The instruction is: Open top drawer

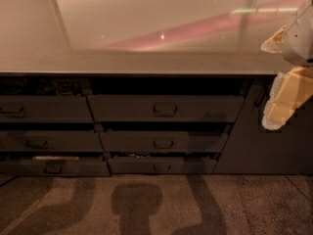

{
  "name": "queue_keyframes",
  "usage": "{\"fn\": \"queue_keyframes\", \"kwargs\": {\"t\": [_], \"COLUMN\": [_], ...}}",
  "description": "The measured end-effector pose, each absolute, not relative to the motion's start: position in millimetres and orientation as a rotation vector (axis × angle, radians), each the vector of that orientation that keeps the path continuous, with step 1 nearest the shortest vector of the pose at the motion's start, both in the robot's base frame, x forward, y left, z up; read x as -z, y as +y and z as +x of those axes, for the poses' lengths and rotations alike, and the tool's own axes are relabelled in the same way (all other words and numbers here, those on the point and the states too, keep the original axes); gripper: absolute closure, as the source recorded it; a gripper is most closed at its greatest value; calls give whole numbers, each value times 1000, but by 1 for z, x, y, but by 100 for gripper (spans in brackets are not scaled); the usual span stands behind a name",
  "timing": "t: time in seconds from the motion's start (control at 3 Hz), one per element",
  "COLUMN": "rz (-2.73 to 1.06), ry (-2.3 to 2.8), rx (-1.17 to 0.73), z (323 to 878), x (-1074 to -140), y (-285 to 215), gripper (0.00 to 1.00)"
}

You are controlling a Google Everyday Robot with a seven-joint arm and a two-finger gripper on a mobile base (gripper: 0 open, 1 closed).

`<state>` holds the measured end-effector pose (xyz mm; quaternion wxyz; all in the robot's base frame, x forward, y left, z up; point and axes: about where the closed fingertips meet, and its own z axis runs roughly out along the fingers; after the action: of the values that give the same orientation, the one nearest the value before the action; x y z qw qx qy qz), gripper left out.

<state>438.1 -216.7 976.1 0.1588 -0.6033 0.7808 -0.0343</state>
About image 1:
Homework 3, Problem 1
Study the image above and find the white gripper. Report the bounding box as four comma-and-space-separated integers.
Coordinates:
261, 0, 313, 130

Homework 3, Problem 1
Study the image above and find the grey drawer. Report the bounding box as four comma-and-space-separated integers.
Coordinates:
108, 157, 217, 174
87, 95, 245, 122
0, 95, 92, 123
0, 131, 103, 152
0, 157, 111, 177
100, 131, 228, 153

